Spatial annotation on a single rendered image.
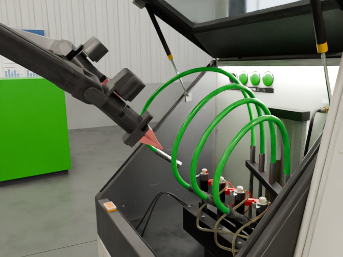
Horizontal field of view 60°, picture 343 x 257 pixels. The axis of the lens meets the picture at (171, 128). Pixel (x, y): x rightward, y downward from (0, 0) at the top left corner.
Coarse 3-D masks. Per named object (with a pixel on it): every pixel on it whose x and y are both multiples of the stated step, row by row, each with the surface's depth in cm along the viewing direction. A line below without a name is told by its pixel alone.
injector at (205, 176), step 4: (204, 176) 92; (208, 176) 92; (200, 180) 93; (204, 180) 92; (208, 180) 93; (200, 184) 93; (204, 184) 92; (200, 188) 93; (204, 188) 92; (208, 188) 93; (208, 192) 94; (204, 208) 94; (204, 212) 95
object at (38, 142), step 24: (0, 96) 348; (24, 96) 360; (48, 96) 374; (0, 120) 352; (24, 120) 365; (48, 120) 379; (0, 144) 356; (24, 144) 369; (48, 144) 384; (0, 168) 360; (24, 168) 374; (48, 168) 389
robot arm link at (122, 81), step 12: (120, 72) 75; (132, 72) 76; (108, 84) 75; (120, 84) 74; (132, 84) 74; (144, 84) 76; (84, 96) 70; (96, 96) 71; (108, 96) 73; (132, 96) 75
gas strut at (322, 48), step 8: (312, 0) 57; (320, 0) 57; (312, 8) 57; (320, 8) 57; (312, 16) 58; (320, 16) 58; (320, 24) 58; (320, 32) 59; (320, 40) 60; (320, 48) 61; (328, 80) 64; (328, 88) 65; (328, 96) 66
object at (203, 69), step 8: (184, 72) 93; (192, 72) 93; (224, 72) 94; (168, 80) 93; (176, 80) 94; (232, 80) 96; (160, 88) 93; (152, 96) 93; (248, 96) 97; (248, 104) 97
